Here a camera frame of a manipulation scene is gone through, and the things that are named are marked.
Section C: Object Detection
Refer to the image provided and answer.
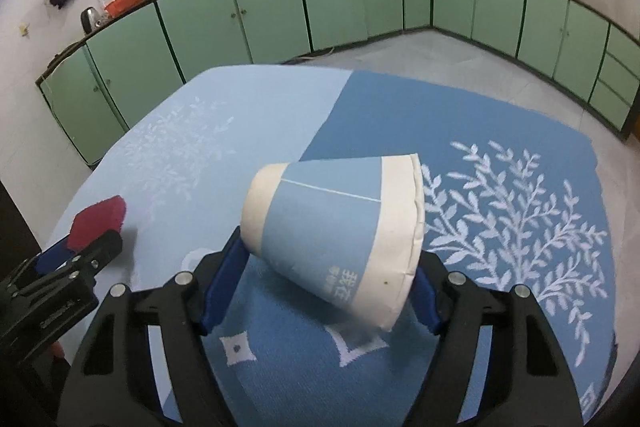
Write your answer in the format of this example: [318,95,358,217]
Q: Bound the blue and white paper cup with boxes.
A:
[240,153,426,333]

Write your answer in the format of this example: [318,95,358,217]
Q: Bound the white power cable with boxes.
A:
[280,49,336,63]

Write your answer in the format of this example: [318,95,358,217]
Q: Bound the green base cabinets with drawers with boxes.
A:
[430,0,640,140]

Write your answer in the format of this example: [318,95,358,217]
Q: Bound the blue tree print tablecloth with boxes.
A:
[37,66,619,427]

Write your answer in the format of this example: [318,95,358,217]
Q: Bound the orange plastic basin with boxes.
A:
[105,0,146,19]

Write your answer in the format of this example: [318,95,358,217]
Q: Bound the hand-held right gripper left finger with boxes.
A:
[60,227,246,427]

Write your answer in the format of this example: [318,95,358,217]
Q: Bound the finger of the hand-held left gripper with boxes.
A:
[30,231,124,294]
[10,239,76,289]

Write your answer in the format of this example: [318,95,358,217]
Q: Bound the red packet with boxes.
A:
[69,195,127,254]

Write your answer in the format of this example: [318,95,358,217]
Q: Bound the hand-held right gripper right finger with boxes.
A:
[406,253,584,427]

